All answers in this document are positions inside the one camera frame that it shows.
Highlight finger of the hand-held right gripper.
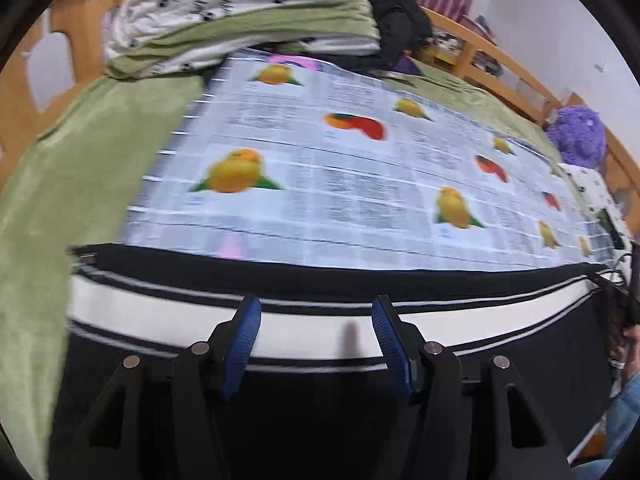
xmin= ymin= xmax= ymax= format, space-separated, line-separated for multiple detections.
xmin=591 ymin=262 xmax=632 ymax=292

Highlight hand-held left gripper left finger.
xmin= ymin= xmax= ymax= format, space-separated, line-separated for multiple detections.
xmin=50 ymin=295 xmax=263 ymax=480

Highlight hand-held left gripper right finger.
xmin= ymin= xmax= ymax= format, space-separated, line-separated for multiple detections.
xmin=371 ymin=294 xmax=573 ymax=480

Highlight black pants with striped waistband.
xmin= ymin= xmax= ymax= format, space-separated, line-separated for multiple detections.
xmin=50 ymin=242 xmax=626 ymax=480

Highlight person's right hand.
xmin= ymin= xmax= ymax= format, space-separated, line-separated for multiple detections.
xmin=606 ymin=321 xmax=640 ymax=377

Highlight black phone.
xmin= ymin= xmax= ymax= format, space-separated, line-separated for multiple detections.
xmin=597 ymin=207 xmax=626 ymax=251

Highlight white flower print pillow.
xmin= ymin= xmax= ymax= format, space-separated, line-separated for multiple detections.
xmin=555 ymin=162 xmax=633 ymax=241

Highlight person's blue jeans leg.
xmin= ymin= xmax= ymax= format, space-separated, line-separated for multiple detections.
xmin=570 ymin=374 xmax=640 ymax=480

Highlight purple plush toy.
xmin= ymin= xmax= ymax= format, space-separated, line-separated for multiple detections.
xmin=546 ymin=105 xmax=608 ymax=170

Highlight fruit print mat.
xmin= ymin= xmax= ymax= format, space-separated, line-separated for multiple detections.
xmin=120 ymin=50 xmax=621 ymax=268

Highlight green bedsheet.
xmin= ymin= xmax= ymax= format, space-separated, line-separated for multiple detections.
xmin=0 ymin=55 xmax=566 ymax=480

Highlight pile of black clothes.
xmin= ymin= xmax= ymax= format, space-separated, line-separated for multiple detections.
xmin=360 ymin=0 xmax=436 ymax=68

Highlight folded white and green quilt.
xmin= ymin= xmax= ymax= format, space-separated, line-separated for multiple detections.
xmin=102 ymin=0 xmax=383 ymax=81

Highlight clutter behind bed rail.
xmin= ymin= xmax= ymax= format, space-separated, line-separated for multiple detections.
xmin=427 ymin=15 xmax=503 ymax=73

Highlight wooden bed frame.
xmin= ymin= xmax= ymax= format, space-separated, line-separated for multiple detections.
xmin=0 ymin=0 xmax=640 ymax=241

